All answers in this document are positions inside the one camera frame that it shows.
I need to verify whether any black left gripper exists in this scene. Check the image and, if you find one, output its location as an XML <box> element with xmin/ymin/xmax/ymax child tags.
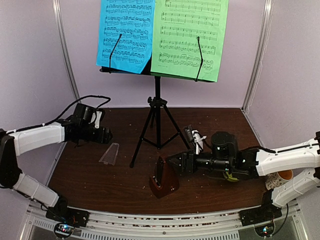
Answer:
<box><xmin>80</xmin><ymin>124</ymin><xmax>113</xmax><ymax>144</ymax></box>

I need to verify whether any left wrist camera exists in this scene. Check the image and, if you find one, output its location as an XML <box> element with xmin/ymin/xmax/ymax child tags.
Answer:
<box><xmin>94</xmin><ymin>109</ymin><xmax>105</xmax><ymax>129</ymax></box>

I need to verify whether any blue sheet music page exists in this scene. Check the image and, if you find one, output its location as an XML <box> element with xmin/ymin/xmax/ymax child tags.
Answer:
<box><xmin>96</xmin><ymin>0</ymin><xmax>155</xmax><ymax>74</ymax></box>

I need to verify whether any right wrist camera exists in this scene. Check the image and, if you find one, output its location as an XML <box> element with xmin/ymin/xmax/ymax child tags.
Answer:
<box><xmin>184</xmin><ymin>125</ymin><xmax>207</xmax><ymax>155</ymax></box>

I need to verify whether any clear metronome front cover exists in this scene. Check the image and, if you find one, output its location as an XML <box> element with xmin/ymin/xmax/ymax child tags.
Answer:
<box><xmin>99</xmin><ymin>142</ymin><xmax>120</xmax><ymax>166</ymax></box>

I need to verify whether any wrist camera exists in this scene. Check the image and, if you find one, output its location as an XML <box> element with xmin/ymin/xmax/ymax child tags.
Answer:
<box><xmin>94</xmin><ymin>109</ymin><xmax>105</xmax><ymax>129</ymax></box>
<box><xmin>184</xmin><ymin>125</ymin><xmax>207</xmax><ymax>155</ymax></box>

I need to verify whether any green sheet music page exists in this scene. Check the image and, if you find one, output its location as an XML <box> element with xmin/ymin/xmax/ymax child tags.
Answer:
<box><xmin>150</xmin><ymin>0</ymin><xmax>229</xmax><ymax>82</ymax></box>

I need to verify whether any aluminium frame post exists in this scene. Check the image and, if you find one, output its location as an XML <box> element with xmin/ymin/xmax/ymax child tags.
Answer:
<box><xmin>52</xmin><ymin>0</ymin><xmax>82</xmax><ymax>103</ymax></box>
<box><xmin>242</xmin><ymin>0</ymin><xmax>274</xmax><ymax>115</ymax></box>

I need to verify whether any right aluminium frame post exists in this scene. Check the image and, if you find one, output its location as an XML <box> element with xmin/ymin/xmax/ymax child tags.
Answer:
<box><xmin>242</xmin><ymin>0</ymin><xmax>274</xmax><ymax>115</ymax></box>

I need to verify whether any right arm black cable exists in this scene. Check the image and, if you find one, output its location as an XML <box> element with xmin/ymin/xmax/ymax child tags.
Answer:
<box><xmin>259</xmin><ymin>139</ymin><xmax>320</xmax><ymax>155</ymax></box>

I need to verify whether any black music stand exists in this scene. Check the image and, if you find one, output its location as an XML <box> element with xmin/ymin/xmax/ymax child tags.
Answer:
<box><xmin>99</xmin><ymin>34</ymin><xmax>216</xmax><ymax>169</ymax></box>

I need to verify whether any white patterned mug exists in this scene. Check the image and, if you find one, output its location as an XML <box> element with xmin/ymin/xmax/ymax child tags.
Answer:
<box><xmin>265</xmin><ymin>170</ymin><xmax>294</xmax><ymax>190</ymax></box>

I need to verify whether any left aluminium frame post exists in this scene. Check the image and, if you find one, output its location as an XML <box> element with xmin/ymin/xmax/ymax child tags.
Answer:
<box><xmin>52</xmin><ymin>0</ymin><xmax>82</xmax><ymax>103</ymax></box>

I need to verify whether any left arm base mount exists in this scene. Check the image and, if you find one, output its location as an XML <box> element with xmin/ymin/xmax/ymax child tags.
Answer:
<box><xmin>44</xmin><ymin>195</ymin><xmax>90</xmax><ymax>240</ymax></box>

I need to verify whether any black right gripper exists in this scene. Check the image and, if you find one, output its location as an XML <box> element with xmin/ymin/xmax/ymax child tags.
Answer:
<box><xmin>165</xmin><ymin>147</ymin><xmax>232</xmax><ymax>175</ymax></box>

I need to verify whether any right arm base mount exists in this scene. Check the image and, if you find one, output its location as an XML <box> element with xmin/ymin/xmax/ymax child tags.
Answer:
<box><xmin>238</xmin><ymin>203</ymin><xmax>283</xmax><ymax>238</ymax></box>

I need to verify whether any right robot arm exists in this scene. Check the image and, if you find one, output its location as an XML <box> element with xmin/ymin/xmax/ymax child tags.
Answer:
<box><xmin>164</xmin><ymin>131</ymin><xmax>320</xmax><ymax>221</ymax></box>

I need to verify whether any wooden metronome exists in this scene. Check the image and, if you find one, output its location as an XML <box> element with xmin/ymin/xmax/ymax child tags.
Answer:
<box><xmin>149</xmin><ymin>156</ymin><xmax>180</xmax><ymax>199</ymax></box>

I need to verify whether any front aluminium rail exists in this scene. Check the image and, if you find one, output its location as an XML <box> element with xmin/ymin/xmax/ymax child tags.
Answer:
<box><xmin>24</xmin><ymin>197</ymin><xmax>308</xmax><ymax>240</ymax></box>

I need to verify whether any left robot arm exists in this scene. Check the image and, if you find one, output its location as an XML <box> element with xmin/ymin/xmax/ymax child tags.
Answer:
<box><xmin>0</xmin><ymin>103</ymin><xmax>113</xmax><ymax>222</ymax></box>

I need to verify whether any lime green bowl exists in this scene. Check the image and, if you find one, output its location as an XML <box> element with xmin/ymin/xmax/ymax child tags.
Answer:
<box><xmin>222</xmin><ymin>171</ymin><xmax>240</xmax><ymax>183</ymax></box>

